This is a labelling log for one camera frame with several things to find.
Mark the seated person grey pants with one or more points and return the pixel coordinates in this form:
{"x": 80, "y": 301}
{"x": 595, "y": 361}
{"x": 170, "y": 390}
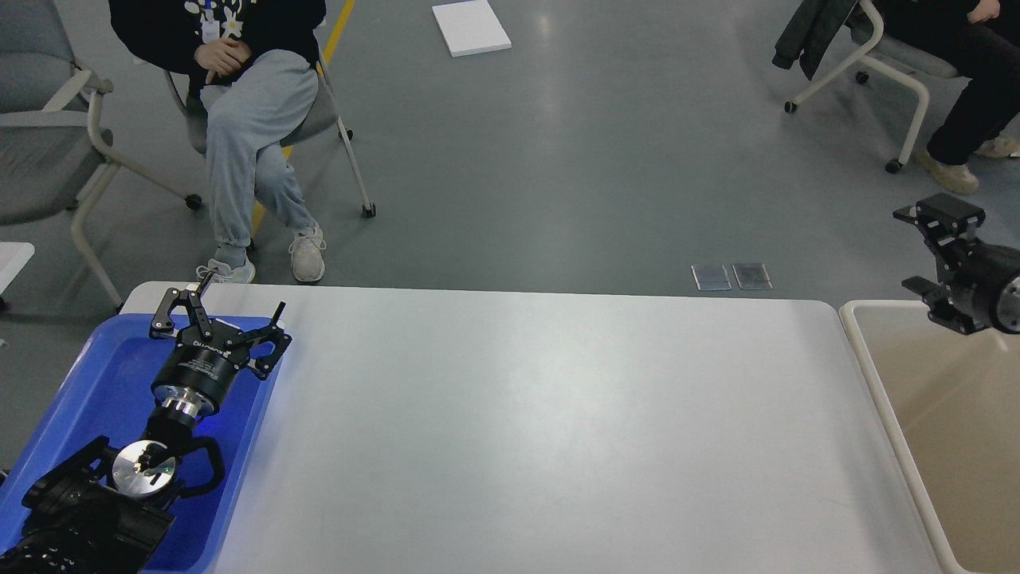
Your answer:
{"x": 185, "y": 37}

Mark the beige plastic bin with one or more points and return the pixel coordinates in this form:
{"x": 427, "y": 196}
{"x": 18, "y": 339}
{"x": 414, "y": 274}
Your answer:
{"x": 950, "y": 407}

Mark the metal floor plate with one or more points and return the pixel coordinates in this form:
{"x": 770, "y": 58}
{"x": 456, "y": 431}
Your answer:
{"x": 711, "y": 277}
{"x": 752, "y": 277}

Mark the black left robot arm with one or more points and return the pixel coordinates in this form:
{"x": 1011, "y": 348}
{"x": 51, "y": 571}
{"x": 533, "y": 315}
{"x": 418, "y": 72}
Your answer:
{"x": 138, "y": 463}

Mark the white table edge left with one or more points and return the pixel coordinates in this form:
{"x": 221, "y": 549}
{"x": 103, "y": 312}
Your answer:
{"x": 14, "y": 255}

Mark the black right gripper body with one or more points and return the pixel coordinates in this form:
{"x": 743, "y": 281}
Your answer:
{"x": 979, "y": 287}

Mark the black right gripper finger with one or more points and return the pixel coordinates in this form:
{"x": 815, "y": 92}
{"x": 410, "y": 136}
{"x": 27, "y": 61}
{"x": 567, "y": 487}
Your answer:
{"x": 942, "y": 218}
{"x": 924, "y": 288}

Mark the dark jacket on chair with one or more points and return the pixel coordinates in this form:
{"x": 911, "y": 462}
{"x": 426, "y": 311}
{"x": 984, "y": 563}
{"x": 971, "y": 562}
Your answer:
{"x": 809, "y": 33}

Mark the grey office chair left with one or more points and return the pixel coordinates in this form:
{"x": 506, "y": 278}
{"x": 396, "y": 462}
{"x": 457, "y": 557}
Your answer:
{"x": 55, "y": 153}

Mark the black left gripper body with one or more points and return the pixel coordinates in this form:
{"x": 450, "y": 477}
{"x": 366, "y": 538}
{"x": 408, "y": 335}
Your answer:
{"x": 198, "y": 376}

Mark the white flat box on floor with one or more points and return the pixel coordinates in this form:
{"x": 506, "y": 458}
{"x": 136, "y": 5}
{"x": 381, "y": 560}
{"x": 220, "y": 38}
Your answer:
{"x": 470, "y": 27}

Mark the seated person black clothes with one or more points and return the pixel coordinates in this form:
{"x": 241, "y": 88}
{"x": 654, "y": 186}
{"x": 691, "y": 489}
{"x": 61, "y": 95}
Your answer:
{"x": 981, "y": 40}

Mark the grey chair top right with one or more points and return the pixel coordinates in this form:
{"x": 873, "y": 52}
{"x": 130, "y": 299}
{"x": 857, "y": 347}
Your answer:
{"x": 885, "y": 55}

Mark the left metal floor plate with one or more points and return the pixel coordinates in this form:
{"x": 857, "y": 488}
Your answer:
{"x": 711, "y": 277}

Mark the right metal floor plate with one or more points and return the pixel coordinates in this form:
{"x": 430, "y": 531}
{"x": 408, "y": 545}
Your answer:
{"x": 752, "y": 277}

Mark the blue plastic tray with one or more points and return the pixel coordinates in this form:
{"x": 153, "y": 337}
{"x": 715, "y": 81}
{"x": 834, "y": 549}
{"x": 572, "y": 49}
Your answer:
{"x": 108, "y": 392}

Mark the grey chair under person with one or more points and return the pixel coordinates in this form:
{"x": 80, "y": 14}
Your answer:
{"x": 335, "y": 119}

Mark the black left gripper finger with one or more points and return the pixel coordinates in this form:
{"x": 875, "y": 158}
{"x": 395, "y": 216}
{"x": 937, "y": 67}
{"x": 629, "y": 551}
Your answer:
{"x": 275, "y": 335}
{"x": 163, "y": 327}

